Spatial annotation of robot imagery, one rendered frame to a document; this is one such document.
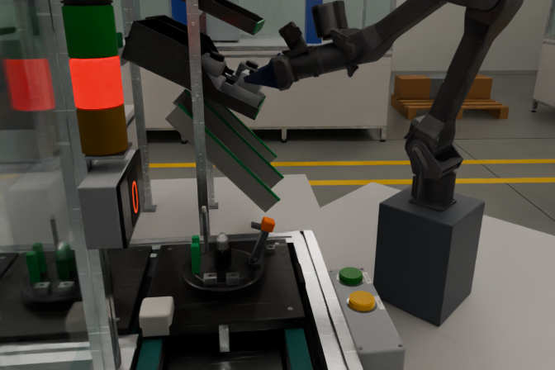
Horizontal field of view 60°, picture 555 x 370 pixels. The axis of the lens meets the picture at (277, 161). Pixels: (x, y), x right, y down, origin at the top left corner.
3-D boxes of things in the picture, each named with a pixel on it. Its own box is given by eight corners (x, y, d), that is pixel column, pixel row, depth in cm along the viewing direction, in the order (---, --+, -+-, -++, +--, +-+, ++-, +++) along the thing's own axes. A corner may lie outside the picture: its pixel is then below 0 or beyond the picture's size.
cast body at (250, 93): (258, 106, 103) (272, 77, 100) (255, 110, 98) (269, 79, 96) (223, 88, 103) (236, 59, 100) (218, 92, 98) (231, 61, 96)
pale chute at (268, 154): (265, 167, 127) (277, 156, 125) (260, 186, 114) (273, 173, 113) (187, 91, 121) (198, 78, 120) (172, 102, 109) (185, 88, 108)
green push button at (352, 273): (358, 275, 84) (359, 265, 84) (364, 288, 81) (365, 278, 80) (336, 277, 84) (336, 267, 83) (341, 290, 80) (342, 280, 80)
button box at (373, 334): (362, 295, 88) (365, 265, 86) (403, 383, 68) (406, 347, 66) (324, 297, 87) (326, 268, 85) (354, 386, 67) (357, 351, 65)
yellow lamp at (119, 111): (132, 141, 55) (128, 99, 53) (123, 155, 50) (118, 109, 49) (87, 142, 55) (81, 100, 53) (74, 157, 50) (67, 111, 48)
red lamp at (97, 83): (127, 98, 53) (123, 53, 52) (118, 108, 49) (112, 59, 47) (81, 99, 53) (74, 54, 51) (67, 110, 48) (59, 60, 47)
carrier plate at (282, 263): (286, 247, 94) (286, 237, 93) (305, 327, 72) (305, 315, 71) (161, 253, 92) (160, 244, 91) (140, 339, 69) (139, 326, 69)
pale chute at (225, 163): (270, 189, 113) (284, 177, 111) (265, 213, 100) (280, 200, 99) (181, 104, 107) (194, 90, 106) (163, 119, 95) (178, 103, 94)
